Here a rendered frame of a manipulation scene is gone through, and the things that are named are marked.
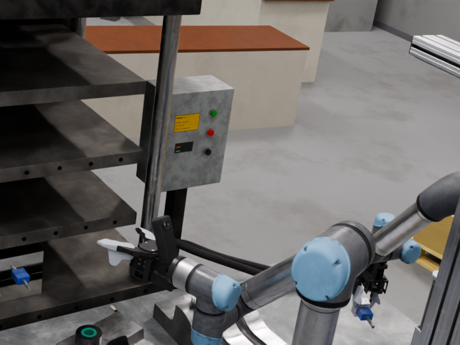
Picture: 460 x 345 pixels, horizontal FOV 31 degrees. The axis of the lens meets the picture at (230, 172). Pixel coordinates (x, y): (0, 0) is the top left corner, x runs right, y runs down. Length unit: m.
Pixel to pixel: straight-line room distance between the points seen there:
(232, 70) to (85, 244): 3.50
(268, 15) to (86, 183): 4.85
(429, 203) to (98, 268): 1.38
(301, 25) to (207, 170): 4.99
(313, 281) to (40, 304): 1.48
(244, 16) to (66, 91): 5.37
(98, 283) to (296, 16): 5.33
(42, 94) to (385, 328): 1.47
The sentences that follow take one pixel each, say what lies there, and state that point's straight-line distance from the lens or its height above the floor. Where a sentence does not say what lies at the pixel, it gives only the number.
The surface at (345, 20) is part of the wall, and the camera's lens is 10.66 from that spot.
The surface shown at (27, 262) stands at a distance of 2.92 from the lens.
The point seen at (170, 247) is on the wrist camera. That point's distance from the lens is 1.95.
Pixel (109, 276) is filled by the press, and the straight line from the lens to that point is 3.12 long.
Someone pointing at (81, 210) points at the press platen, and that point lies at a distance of 3.02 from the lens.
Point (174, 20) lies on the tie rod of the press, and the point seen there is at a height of 1.78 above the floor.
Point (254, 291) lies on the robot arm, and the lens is 1.96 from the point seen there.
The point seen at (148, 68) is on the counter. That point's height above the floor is 0.56.
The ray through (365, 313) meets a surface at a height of 0.94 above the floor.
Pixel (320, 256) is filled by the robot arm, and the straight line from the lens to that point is 1.64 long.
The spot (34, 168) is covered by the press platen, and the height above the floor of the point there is 1.28.
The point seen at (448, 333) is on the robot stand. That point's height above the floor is 1.49.
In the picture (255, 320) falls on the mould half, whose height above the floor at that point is 0.90.
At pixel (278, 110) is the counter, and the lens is 6.96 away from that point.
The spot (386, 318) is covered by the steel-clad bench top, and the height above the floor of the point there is 0.80.
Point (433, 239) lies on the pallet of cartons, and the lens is 5.20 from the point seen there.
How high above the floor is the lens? 2.45
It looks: 24 degrees down
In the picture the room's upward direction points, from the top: 9 degrees clockwise
